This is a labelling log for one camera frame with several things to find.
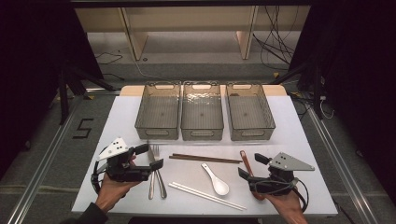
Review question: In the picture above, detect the person's right hand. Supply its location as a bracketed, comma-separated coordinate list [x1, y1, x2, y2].
[264, 186, 308, 220]

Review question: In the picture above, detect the hand-held gripper black cable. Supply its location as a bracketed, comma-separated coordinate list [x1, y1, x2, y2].
[248, 178, 310, 213]
[91, 161, 108, 194]

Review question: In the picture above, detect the light wooden table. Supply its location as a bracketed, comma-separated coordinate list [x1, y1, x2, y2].
[120, 84, 288, 97]

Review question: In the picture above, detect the person's left hand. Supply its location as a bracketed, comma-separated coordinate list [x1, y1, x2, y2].
[94, 172, 140, 214]

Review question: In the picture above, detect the bundle of black floor cables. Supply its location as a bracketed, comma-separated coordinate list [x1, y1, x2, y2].
[251, 6, 302, 71]

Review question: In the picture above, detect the black tripod stand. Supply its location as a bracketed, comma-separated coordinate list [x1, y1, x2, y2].
[57, 66, 116, 125]

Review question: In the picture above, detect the left hand-held gripper black cable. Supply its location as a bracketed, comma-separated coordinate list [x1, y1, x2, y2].
[91, 161, 108, 194]

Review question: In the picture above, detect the steel table knife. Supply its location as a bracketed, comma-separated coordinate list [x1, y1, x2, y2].
[147, 141, 168, 200]

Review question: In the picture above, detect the smoky clear plastic bin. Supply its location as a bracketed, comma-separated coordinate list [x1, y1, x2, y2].
[225, 81, 276, 142]
[180, 79, 225, 142]
[134, 80, 182, 141]

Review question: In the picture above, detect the light wooden shelf unit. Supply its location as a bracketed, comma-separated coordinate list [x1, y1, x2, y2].
[74, 6, 312, 62]

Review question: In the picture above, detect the aluminium floor rail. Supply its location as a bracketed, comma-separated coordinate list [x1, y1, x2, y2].
[6, 88, 120, 224]
[306, 102, 379, 224]

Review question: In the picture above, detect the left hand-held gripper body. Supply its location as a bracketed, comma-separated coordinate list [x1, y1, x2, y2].
[98, 137, 152, 183]

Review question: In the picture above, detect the steel fork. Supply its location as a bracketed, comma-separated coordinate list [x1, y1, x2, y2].
[148, 144, 161, 201]

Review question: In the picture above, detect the right hand-held gripper black cable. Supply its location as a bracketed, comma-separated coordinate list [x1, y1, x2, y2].
[248, 178, 310, 213]

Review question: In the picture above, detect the black metal stand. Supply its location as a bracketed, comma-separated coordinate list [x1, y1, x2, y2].
[270, 55, 325, 120]

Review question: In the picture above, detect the thin black floor cable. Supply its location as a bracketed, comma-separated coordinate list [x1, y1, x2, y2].
[94, 50, 125, 82]

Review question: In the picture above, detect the brown wooden spoon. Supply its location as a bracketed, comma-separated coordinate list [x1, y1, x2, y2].
[239, 149, 266, 202]

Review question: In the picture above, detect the white ceramic spoon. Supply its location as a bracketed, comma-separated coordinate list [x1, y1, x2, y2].
[200, 162, 231, 197]

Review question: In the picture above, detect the black curtain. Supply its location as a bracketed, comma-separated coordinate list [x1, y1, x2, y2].
[289, 0, 396, 206]
[0, 0, 104, 178]

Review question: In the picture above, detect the white floor cable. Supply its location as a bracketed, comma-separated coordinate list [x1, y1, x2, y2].
[118, 49, 163, 80]

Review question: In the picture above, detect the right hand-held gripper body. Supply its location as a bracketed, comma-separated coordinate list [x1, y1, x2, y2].
[247, 151, 316, 197]

